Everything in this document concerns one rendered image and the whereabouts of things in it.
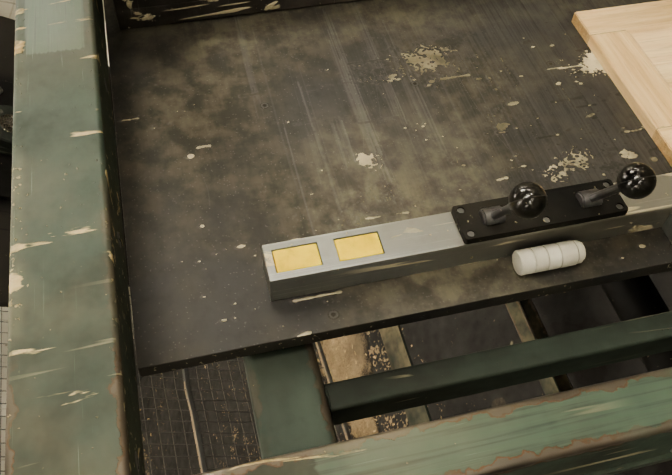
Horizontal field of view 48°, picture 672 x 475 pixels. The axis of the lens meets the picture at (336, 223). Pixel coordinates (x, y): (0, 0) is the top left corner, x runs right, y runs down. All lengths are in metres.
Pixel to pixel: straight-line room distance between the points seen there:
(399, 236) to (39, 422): 0.41
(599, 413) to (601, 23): 0.65
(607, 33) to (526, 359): 0.54
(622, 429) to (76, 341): 0.51
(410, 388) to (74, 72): 0.54
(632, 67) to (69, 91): 0.76
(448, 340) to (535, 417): 2.36
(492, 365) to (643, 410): 0.18
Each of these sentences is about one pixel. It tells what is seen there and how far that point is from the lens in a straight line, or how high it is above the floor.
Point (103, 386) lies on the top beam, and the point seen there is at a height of 1.89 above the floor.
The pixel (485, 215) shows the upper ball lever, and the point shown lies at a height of 1.51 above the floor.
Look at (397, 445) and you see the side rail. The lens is 0.72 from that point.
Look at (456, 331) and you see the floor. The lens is 3.07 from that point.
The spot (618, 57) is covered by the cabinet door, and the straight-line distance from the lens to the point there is 1.18.
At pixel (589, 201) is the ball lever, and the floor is 1.40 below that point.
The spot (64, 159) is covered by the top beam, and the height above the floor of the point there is 1.91.
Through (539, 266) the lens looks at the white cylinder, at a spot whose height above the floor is 1.45.
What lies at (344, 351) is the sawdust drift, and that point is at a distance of 3.63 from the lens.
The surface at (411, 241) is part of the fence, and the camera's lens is 0.85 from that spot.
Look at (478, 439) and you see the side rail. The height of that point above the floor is 1.59.
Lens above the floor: 2.11
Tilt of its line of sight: 33 degrees down
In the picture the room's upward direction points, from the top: 78 degrees counter-clockwise
